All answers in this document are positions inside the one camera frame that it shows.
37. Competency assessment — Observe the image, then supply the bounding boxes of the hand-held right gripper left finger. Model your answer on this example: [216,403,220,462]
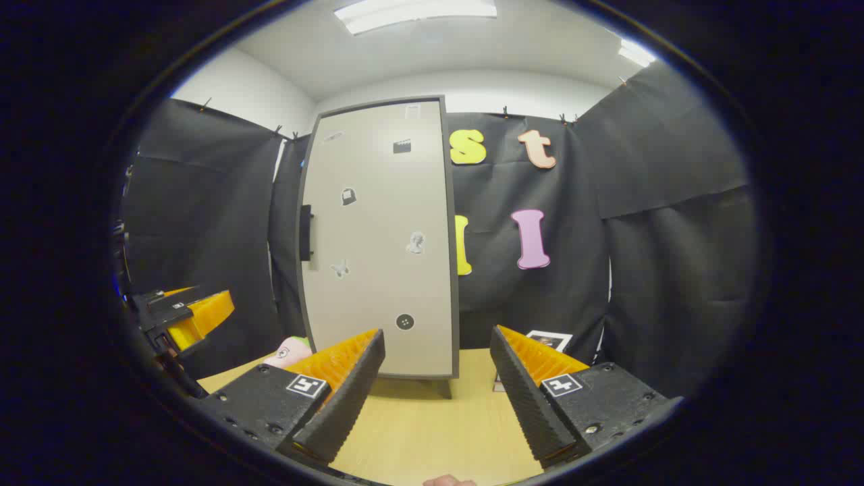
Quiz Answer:
[196,329,387,468]

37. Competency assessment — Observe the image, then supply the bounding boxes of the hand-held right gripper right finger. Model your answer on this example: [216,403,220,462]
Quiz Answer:
[489,325,676,470]

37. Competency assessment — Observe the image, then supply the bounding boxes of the dark grey cabinet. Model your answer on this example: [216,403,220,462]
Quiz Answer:
[296,94,462,400]

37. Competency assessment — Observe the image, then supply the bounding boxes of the black door handle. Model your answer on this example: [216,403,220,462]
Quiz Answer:
[300,205,315,262]

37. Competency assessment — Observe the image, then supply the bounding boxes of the beige cabinet door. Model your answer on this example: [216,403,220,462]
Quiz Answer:
[302,101,454,375]

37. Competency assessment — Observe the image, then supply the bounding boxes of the white portrait cover book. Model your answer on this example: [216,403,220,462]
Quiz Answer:
[525,329,573,354]

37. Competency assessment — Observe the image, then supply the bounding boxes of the pink plush toy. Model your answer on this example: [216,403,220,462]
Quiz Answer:
[263,336,313,370]

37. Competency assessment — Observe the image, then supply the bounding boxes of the black backdrop cloth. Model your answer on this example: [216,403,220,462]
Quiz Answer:
[120,61,760,399]

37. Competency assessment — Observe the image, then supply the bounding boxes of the ceiling light panel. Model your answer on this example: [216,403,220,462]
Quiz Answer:
[618,38,657,68]
[334,0,498,36]

